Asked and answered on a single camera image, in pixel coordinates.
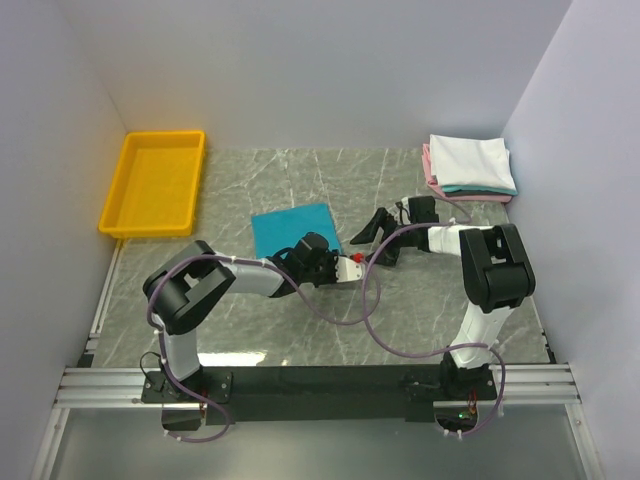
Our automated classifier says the teal polo t shirt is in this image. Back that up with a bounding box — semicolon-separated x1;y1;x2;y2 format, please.
251;203;342;258

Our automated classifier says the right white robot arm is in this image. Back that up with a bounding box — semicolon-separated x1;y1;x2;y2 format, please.
350;196;536;398

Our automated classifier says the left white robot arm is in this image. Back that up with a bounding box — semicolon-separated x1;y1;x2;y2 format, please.
143;232;363;401

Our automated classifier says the teal folded t shirt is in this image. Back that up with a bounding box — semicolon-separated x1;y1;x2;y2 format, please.
440;185;518;197

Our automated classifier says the pink folded t shirt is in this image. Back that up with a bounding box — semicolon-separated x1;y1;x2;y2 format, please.
422;143;513;204

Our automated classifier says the white folded t shirt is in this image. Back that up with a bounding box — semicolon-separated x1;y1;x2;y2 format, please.
429;135;518;196

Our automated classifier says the black base bar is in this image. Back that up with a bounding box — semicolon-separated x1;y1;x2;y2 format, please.
141;363;501;432

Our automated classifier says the yellow plastic bin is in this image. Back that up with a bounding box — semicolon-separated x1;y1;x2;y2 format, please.
98;130;207;239

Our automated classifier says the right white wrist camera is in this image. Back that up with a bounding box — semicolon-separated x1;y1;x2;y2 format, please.
393;198;411;226

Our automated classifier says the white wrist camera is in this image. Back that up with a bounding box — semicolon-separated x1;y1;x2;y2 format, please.
393;198;411;226
336;253;366;284

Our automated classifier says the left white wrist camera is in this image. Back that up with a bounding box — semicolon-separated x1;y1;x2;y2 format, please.
336;253;366;284

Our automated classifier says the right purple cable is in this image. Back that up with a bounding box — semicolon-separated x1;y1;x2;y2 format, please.
361;196;507;437

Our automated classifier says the aluminium frame rail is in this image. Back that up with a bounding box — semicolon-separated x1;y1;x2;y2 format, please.
31;242;605;479

